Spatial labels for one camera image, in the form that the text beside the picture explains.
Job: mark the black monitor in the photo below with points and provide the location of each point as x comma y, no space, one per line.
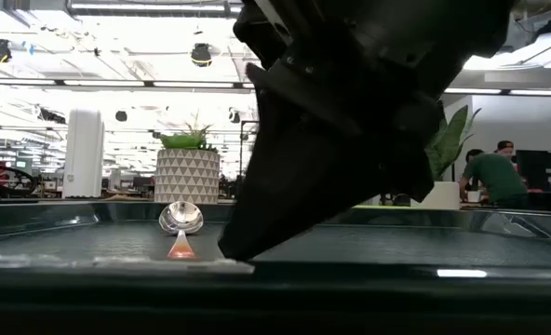
535,170

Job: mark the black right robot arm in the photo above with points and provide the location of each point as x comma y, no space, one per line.
452,32

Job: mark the green succulent plant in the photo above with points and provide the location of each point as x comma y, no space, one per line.
182,140

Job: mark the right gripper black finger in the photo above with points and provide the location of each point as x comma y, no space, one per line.
303,177
415,163

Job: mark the plain white plant pot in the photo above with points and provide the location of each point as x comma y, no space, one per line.
443,195

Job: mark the white triangle-pattern planter pot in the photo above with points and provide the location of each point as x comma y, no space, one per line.
187,177

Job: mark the dark green plastic tray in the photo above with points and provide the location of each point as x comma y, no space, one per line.
396,251

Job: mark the green snake plant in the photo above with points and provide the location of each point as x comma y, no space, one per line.
452,139

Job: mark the small white cup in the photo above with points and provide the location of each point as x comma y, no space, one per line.
474,196

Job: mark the white building pillar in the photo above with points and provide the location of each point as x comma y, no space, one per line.
84,153

